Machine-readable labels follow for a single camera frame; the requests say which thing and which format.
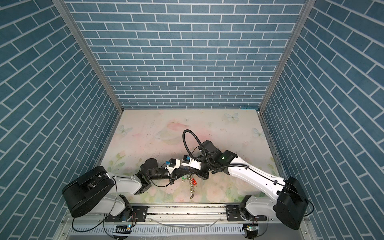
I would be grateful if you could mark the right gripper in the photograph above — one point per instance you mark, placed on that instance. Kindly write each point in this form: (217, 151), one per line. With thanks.
(203, 175)

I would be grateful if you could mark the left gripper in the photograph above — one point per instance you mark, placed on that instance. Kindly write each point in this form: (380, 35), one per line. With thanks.
(178, 173)

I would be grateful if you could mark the large keyring with chain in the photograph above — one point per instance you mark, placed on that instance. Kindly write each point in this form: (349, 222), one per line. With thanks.
(192, 191)

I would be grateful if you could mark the bunch of coloured key tags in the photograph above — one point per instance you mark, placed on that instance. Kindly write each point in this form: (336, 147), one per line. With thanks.
(191, 179)

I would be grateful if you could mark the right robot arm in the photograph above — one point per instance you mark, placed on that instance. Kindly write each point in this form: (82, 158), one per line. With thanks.
(289, 201)

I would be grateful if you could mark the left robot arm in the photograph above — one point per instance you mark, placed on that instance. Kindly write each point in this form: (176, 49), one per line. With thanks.
(99, 191)

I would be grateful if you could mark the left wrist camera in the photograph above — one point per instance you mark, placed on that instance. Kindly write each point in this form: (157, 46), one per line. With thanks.
(172, 165)

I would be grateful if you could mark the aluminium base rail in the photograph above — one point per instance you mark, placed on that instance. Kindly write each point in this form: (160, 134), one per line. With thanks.
(180, 213)

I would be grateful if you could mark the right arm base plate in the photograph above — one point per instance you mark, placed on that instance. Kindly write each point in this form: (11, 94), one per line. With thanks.
(236, 214)

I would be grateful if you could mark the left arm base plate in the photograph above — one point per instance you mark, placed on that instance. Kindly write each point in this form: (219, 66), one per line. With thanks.
(135, 214)

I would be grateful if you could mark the white cable duct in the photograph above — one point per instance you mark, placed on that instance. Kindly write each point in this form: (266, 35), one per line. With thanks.
(159, 230)

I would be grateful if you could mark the right corner aluminium post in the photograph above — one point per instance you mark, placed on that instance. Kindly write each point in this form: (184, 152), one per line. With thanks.
(304, 14)

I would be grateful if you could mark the corner aluminium post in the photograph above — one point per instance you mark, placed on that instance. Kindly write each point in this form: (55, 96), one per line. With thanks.
(77, 34)
(304, 14)

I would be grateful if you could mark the left corner aluminium post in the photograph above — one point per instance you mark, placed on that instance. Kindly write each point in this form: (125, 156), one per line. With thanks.
(77, 34)

